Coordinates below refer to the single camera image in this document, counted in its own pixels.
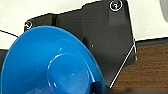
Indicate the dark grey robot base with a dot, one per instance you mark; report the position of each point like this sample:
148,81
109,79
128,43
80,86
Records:
103,36

